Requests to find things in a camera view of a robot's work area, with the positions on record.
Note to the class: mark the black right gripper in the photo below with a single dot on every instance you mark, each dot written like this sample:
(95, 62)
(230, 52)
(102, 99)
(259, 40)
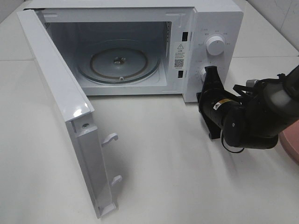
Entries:
(221, 114)

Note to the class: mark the pink round plate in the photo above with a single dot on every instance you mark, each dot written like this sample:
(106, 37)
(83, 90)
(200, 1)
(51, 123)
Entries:
(289, 139)

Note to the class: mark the white microwave door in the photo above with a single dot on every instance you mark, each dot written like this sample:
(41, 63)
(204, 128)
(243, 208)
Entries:
(74, 109)

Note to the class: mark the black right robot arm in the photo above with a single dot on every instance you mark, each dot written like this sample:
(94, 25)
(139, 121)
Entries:
(254, 117)

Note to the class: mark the lower white timer knob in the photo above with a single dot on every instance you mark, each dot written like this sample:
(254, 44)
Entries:
(202, 74)

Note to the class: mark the upper white power knob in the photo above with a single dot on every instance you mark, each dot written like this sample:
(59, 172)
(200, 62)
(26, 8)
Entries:
(215, 45)

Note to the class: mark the white warning label sticker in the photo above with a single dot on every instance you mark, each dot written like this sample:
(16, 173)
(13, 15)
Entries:
(179, 55)

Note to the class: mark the white microwave oven body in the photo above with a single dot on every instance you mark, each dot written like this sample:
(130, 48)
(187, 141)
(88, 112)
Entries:
(72, 24)

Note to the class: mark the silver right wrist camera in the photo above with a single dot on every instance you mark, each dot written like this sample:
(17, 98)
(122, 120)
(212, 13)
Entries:
(251, 83)

